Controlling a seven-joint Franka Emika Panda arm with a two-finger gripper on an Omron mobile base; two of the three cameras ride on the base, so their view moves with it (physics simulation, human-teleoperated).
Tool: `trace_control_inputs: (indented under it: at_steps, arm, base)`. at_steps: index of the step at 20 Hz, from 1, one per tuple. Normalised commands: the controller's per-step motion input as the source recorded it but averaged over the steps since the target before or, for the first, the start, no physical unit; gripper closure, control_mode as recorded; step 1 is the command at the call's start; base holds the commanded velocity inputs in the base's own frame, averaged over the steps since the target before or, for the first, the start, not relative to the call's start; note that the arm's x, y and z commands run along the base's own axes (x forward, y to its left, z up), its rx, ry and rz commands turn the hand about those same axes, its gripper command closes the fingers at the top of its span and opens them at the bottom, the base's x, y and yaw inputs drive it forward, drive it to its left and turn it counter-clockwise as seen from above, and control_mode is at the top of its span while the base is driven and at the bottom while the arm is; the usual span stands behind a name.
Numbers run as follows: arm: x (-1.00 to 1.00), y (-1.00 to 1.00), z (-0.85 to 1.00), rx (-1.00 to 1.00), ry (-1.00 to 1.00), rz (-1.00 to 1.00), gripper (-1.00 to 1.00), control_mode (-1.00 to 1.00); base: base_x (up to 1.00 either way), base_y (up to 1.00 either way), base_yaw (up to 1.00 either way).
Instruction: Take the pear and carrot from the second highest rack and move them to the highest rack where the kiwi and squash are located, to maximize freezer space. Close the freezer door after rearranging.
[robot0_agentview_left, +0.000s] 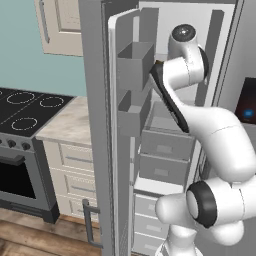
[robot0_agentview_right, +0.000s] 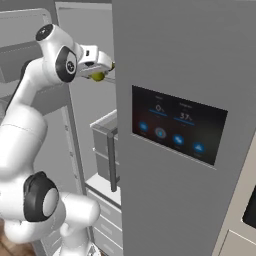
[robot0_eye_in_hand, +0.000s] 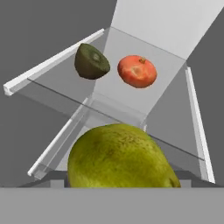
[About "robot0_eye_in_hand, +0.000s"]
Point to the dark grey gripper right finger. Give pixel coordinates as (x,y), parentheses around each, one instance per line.
(185,176)

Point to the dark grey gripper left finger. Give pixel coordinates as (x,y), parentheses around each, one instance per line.
(57,176)

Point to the green pear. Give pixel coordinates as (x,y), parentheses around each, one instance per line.
(122,157)

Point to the clear glass freezer shelf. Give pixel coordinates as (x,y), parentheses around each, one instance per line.
(163,110)
(96,115)

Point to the halved green kiwi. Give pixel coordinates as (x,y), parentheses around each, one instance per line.
(89,62)

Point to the white shelf rail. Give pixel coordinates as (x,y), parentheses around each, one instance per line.
(198,122)
(55,145)
(43,68)

